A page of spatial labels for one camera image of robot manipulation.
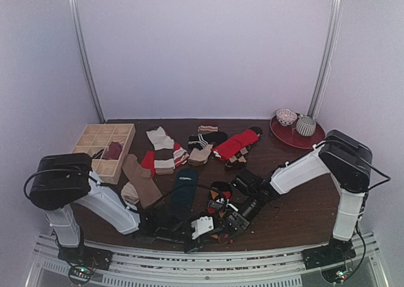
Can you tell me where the argyle black red orange sock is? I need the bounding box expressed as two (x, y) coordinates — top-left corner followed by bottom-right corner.
(206, 181), (236, 244)

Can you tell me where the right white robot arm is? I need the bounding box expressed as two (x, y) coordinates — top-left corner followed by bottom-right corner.
(212, 129), (373, 263)

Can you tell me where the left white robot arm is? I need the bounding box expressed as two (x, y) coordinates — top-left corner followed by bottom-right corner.
(23, 153), (213, 264)

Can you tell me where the dark teal sock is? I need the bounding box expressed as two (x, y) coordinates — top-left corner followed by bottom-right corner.
(170, 168), (198, 211)

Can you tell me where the argyle brown sock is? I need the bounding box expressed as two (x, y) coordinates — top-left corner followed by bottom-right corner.
(225, 145), (251, 171)

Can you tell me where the tan brown sock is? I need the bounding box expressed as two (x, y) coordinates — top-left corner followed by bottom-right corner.
(122, 154), (162, 209)

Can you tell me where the light beige sock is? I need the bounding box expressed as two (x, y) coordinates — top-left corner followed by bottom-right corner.
(121, 182), (140, 205)

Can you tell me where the red white brown striped sock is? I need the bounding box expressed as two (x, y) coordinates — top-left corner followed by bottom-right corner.
(141, 142), (189, 177)

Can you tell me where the red round tray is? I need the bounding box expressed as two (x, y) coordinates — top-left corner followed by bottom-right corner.
(270, 116), (325, 150)

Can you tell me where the black white striped sock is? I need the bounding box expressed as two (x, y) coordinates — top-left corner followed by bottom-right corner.
(187, 131), (228, 150)

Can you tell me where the beige brown striped sock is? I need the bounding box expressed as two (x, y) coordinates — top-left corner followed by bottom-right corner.
(146, 126), (175, 175)

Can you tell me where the white patterned bowl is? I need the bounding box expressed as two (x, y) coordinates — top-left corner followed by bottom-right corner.
(276, 108), (298, 127)

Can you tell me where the striped grey cup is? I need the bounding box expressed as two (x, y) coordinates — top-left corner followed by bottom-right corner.
(296, 115), (316, 137)

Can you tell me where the maroon sock in box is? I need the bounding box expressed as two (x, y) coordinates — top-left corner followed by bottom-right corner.
(102, 141), (123, 160)

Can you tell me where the wooden compartment box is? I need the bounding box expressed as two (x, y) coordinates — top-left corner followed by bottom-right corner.
(73, 124), (136, 185)

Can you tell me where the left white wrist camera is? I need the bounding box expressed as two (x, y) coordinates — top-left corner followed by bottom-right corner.
(191, 216), (214, 240)

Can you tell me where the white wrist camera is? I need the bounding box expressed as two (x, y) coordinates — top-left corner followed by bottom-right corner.
(191, 216), (214, 240)
(208, 198), (239, 212)

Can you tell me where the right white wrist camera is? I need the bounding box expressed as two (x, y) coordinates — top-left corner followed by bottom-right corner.
(208, 198), (239, 212)

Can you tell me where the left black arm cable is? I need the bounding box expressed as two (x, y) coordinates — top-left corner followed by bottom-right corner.
(23, 168), (215, 215)

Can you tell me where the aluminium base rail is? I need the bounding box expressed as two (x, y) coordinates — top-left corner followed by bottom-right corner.
(23, 233), (392, 286)

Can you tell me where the right aluminium corner post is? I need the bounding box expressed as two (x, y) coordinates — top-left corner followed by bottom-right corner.
(307, 0), (343, 120)

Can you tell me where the aluminium corner post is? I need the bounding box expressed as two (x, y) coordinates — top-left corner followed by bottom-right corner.
(307, 0), (343, 120)
(68, 0), (105, 124)

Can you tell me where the left aluminium corner post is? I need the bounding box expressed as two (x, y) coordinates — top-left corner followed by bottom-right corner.
(68, 0), (105, 124)

